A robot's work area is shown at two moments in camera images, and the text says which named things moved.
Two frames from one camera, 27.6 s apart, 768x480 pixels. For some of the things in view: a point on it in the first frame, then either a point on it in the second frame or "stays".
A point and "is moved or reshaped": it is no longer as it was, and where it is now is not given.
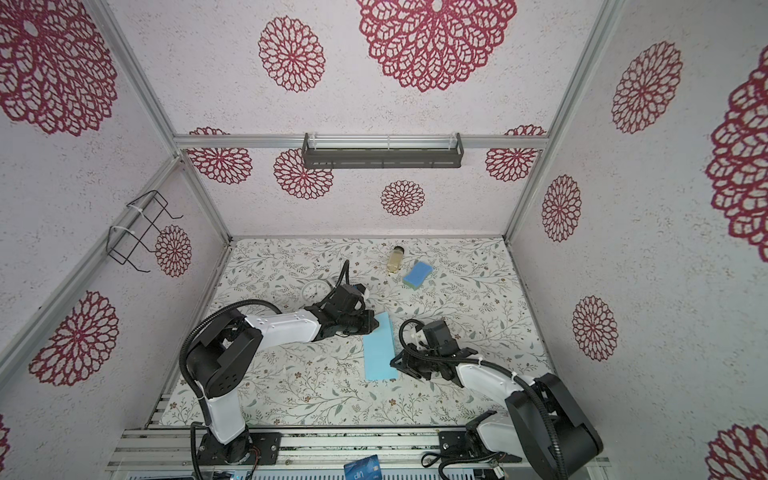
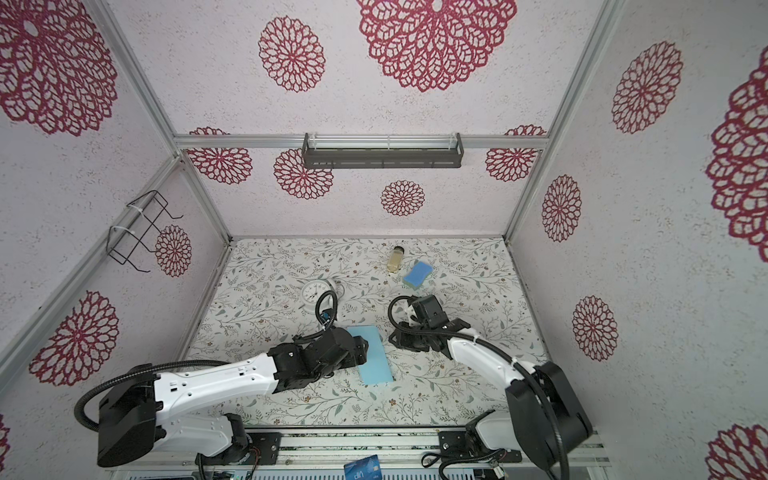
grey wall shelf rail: (382, 151) stays
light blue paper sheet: (380, 349) is moved or reshaped
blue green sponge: (416, 276) stays
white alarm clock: (314, 291) stays
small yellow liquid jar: (395, 260) stays
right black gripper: (410, 359) → (405, 335)
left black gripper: (367, 326) → (357, 354)
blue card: (368, 468) stays
